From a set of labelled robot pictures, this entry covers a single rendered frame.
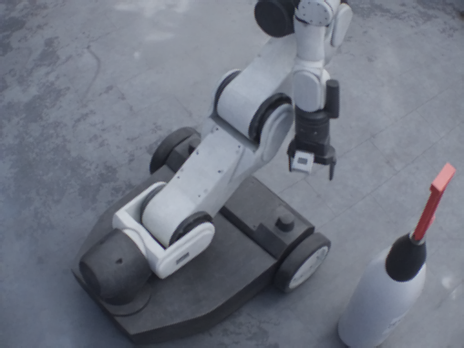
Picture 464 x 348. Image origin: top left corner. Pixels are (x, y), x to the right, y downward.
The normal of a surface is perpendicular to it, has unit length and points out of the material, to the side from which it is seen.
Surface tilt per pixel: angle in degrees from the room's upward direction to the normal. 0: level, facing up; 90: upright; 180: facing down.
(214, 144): 30
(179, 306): 0
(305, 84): 81
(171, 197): 16
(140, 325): 0
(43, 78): 0
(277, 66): 34
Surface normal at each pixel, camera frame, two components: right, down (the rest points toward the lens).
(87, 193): 0.01, -0.62
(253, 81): -0.24, -0.39
